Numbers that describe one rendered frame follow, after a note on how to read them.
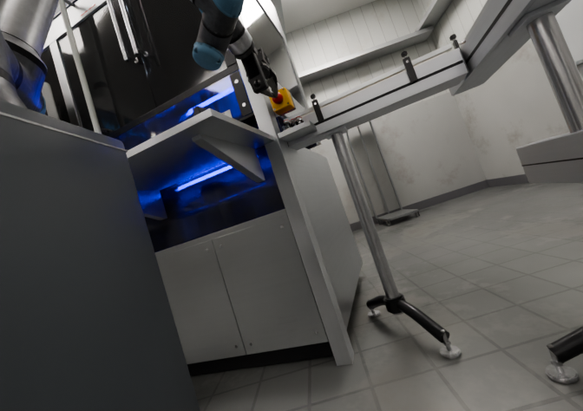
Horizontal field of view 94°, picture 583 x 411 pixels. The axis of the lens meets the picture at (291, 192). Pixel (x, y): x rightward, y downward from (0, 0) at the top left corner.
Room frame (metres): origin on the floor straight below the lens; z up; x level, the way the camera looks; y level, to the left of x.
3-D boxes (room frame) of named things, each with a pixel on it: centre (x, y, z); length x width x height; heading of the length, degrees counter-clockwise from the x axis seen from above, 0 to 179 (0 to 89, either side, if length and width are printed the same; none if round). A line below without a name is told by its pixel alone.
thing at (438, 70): (1.06, -0.39, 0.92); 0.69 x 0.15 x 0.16; 72
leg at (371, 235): (1.11, -0.25, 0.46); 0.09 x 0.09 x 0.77; 72
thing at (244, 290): (1.80, 0.81, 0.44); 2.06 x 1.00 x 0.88; 72
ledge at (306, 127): (1.05, -0.10, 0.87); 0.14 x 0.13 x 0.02; 162
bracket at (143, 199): (1.03, 0.62, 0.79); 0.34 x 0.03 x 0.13; 162
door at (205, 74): (1.10, 0.25, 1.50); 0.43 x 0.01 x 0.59; 72
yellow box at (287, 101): (1.02, -0.08, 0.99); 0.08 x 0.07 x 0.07; 162
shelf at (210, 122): (0.97, 0.38, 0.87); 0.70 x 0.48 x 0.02; 72
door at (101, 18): (1.24, 0.68, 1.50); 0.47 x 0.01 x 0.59; 72
